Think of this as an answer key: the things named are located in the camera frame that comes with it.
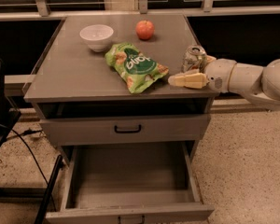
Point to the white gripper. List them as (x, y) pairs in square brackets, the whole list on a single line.
[(219, 74)]

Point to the silver 7up can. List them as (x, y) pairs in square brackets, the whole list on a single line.
[(195, 57)]

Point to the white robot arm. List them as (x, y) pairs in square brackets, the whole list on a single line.
[(259, 85)]

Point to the closed grey drawer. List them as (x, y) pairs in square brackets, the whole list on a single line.
[(100, 131)]

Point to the grey drawer cabinet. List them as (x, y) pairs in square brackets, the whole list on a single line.
[(75, 82)]

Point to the open grey lower drawer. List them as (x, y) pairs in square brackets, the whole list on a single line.
[(150, 179)]

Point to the green chip bag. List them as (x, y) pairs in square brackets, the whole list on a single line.
[(136, 69)]

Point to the red apple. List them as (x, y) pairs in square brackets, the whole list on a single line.
[(145, 29)]

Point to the white ceramic bowl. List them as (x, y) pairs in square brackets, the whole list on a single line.
[(97, 37)]

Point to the metal window railing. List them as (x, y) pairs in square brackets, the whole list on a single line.
[(140, 6)]

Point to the black drawer handle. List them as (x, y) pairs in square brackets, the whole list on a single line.
[(135, 129)]

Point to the open drawer metal handle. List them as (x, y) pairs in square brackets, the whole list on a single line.
[(133, 219)]

